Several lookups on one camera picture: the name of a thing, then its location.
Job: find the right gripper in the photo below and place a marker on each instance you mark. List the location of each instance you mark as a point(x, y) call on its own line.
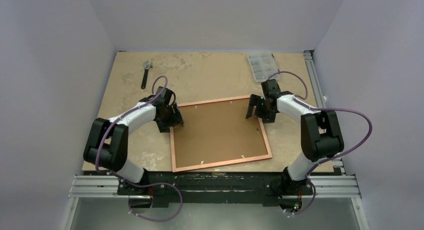
point(257, 105)

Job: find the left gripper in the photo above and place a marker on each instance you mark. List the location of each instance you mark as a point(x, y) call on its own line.
point(176, 119)

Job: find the red picture frame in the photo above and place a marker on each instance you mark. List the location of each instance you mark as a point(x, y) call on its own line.
point(172, 149)

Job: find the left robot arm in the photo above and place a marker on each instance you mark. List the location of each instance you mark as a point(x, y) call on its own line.
point(108, 139)

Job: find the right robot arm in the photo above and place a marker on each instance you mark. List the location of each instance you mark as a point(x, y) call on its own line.
point(320, 133)

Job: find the clear plastic screw box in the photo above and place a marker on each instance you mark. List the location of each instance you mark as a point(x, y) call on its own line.
point(262, 65)

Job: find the black adjustable wrench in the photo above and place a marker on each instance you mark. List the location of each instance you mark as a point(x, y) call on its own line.
point(147, 65)

